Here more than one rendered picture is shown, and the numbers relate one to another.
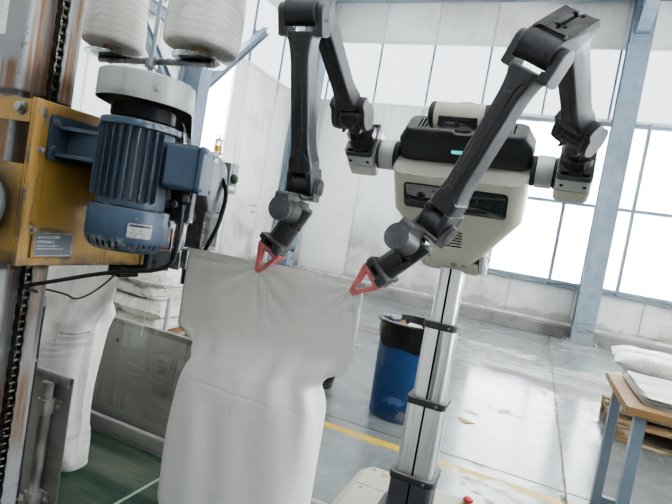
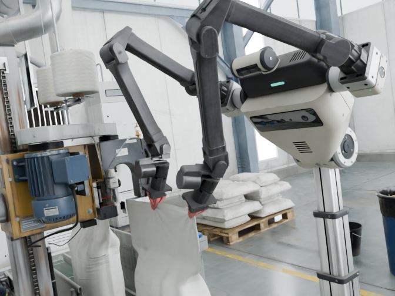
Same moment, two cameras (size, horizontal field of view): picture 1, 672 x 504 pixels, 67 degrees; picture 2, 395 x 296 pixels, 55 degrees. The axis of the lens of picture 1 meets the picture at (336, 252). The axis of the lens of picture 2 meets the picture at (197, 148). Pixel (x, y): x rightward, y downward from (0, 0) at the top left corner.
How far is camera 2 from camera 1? 0.76 m
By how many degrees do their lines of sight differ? 31
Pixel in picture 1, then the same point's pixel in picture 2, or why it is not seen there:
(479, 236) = (317, 141)
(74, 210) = not seen: hidden behind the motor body
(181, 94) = (49, 132)
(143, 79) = (27, 133)
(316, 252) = (370, 136)
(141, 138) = (39, 162)
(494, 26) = not seen: outside the picture
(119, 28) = (50, 94)
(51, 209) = (26, 205)
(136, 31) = not seen: hidden behind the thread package
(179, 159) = (57, 167)
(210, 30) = (68, 86)
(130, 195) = (40, 194)
